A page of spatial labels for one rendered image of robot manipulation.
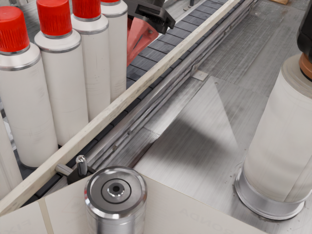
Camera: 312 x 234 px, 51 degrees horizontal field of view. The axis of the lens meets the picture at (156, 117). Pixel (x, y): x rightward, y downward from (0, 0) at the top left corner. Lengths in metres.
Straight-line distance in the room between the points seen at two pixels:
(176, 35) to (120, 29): 0.30
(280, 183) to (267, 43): 0.56
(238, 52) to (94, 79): 0.47
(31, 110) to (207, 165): 0.24
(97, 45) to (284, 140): 0.24
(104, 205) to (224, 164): 0.30
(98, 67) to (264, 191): 0.25
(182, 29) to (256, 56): 0.19
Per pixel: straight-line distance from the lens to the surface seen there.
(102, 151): 0.48
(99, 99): 0.46
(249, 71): 0.77
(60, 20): 0.37
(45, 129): 0.41
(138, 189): 0.20
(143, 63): 0.64
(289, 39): 0.95
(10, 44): 0.35
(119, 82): 0.51
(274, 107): 0.35
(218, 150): 0.49
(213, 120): 0.53
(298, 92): 0.32
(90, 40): 0.41
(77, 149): 0.44
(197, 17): 0.84
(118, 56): 0.48
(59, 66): 0.38
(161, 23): 0.54
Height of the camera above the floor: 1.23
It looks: 42 degrees down
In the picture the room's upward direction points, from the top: 6 degrees clockwise
